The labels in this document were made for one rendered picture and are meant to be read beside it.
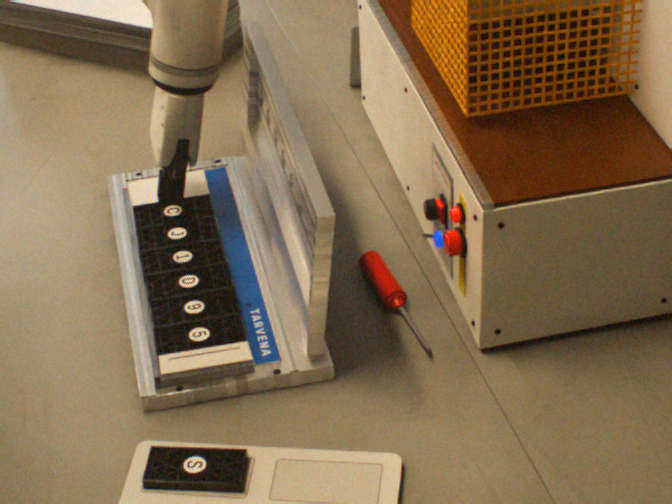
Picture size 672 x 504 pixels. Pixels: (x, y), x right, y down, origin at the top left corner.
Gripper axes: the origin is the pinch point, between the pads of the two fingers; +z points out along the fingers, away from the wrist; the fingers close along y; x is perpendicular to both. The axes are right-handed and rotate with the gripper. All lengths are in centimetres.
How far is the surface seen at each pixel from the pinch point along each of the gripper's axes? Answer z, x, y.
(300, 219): -10.8, 10.4, 23.5
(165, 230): 1.9, -1.3, 7.0
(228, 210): 1.3, 6.9, 3.4
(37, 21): 3, -15, -53
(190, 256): 1.3, 0.9, 13.3
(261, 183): -4.9, 9.7, 6.8
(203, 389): 3.1, -0.5, 35.1
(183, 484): 3.8, -4.3, 48.5
